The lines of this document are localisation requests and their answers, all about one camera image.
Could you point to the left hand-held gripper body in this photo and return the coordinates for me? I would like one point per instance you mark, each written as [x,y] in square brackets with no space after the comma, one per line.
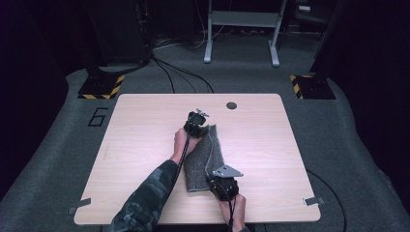
[195,124]

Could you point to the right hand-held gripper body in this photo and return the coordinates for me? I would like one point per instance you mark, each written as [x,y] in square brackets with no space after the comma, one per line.
[225,185]

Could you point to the grey towel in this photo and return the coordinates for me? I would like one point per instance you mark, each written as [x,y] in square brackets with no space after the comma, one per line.
[203,154]

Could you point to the person's left hand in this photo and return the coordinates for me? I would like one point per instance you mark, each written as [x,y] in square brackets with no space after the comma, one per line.
[181,145]

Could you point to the person's right hand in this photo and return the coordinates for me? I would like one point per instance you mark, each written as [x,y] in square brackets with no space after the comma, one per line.
[238,209]

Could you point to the grey tape strip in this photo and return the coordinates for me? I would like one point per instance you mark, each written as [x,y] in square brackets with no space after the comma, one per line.
[314,201]
[79,205]

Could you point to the black stand base striped edge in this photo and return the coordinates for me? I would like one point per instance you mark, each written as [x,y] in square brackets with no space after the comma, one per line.
[312,87]
[100,86]

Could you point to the black cabinet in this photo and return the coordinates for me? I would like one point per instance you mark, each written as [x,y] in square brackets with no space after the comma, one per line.
[116,32]

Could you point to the white metal desk frame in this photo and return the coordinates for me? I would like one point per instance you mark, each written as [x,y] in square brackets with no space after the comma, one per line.
[241,19]

